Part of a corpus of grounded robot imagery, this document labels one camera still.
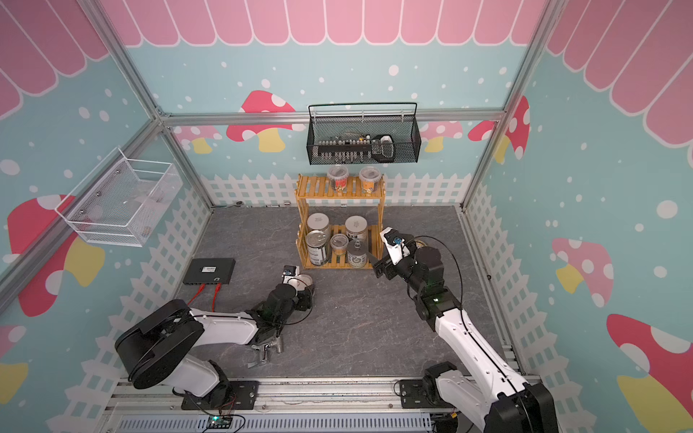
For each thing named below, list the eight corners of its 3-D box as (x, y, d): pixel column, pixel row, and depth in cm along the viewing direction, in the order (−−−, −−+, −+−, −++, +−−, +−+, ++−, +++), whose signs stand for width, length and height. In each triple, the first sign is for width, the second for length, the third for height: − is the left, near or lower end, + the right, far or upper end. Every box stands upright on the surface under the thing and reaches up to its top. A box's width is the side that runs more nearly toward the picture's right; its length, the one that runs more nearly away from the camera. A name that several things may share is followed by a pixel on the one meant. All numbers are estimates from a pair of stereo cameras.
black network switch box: (186, 283, 99) (183, 280, 97) (196, 262, 105) (193, 258, 103) (230, 283, 99) (227, 280, 97) (237, 262, 105) (234, 258, 103)
